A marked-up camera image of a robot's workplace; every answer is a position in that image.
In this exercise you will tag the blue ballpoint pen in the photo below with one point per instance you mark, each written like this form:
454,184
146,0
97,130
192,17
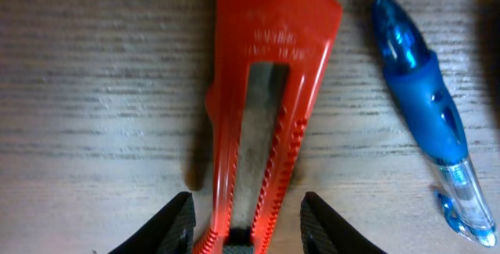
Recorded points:
414,78

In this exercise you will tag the orange utility knife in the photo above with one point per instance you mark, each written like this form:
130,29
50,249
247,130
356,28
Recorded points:
269,62

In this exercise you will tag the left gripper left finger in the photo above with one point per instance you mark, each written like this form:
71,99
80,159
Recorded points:
169,231

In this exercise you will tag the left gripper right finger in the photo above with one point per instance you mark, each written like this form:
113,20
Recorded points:
324,231

